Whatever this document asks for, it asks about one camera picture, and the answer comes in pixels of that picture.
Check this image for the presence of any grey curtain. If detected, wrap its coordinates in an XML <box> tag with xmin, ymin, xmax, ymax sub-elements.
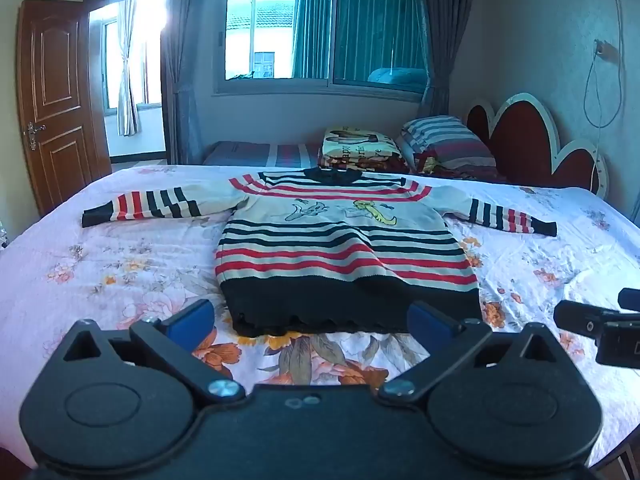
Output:
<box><xmin>417</xmin><ymin>0</ymin><xmax>473</xmax><ymax>118</ymax></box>
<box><xmin>161</xmin><ymin>0</ymin><xmax>207</xmax><ymax>166</ymax></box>

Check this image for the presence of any white sheer curtain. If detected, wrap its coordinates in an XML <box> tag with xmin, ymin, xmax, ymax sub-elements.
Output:
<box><xmin>116</xmin><ymin>0</ymin><xmax>143</xmax><ymax>137</ymax></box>

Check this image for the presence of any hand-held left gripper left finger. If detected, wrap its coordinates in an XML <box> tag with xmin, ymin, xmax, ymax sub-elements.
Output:
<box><xmin>62</xmin><ymin>299</ymin><xmax>247</xmax><ymax>409</ymax></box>

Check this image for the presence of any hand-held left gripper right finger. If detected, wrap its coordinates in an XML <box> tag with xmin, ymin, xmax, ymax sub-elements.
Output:
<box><xmin>379</xmin><ymin>301</ymin><xmax>561</xmax><ymax>404</ymax></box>

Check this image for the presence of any teal bundled cloth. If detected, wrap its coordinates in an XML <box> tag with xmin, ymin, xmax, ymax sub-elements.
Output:
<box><xmin>367</xmin><ymin>67</ymin><xmax>431</xmax><ymax>95</ymax></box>

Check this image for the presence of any bed with floral sheet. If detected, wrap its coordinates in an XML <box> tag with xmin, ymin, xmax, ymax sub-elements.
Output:
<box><xmin>0</xmin><ymin>162</ymin><xmax>640</xmax><ymax>468</ymax></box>

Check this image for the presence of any red and white headboard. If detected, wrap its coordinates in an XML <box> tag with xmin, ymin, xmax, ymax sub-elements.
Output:
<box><xmin>466</xmin><ymin>92</ymin><xmax>610</xmax><ymax>200</ymax></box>

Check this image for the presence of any sliding glass window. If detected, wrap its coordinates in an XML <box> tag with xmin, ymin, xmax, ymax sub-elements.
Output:
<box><xmin>214</xmin><ymin>0</ymin><xmax>433</xmax><ymax>103</ymax></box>

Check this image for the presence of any brown wooden door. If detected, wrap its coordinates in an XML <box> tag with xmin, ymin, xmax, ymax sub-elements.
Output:
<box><xmin>16</xmin><ymin>0</ymin><xmax>113</xmax><ymax>217</ymax></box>

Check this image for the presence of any small bed with striped cover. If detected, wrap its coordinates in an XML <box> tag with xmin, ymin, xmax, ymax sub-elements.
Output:
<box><xmin>201</xmin><ymin>140</ymin><xmax>325</xmax><ymax>169</ymax></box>

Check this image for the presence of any striped knit sweater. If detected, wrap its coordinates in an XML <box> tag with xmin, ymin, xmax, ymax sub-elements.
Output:
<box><xmin>81</xmin><ymin>167</ymin><xmax>558</xmax><ymax>338</ymax></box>

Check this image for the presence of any striped pillow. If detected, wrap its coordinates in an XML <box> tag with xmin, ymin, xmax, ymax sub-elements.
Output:
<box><xmin>400</xmin><ymin>116</ymin><xmax>497</xmax><ymax>171</ymax></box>

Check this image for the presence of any red patterned pillow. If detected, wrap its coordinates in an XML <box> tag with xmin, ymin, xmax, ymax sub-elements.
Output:
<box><xmin>412</xmin><ymin>151</ymin><xmax>506</xmax><ymax>183</ymax></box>

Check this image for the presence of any teal curtain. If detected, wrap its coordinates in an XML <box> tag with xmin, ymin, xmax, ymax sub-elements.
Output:
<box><xmin>291</xmin><ymin>0</ymin><xmax>427</xmax><ymax>81</ymax></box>

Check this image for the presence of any folded printed blanket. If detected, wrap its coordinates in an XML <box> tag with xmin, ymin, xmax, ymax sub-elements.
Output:
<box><xmin>318</xmin><ymin>126</ymin><xmax>411</xmax><ymax>173</ymax></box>

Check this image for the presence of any white wall cable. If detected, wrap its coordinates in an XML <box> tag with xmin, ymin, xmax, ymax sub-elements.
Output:
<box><xmin>584</xmin><ymin>0</ymin><xmax>628</xmax><ymax>130</ymax></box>

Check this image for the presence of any balcony window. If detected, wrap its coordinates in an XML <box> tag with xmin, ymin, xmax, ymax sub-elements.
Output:
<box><xmin>101</xmin><ymin>0</ymin><xmax>166</xmax><ymax>111</ymax></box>

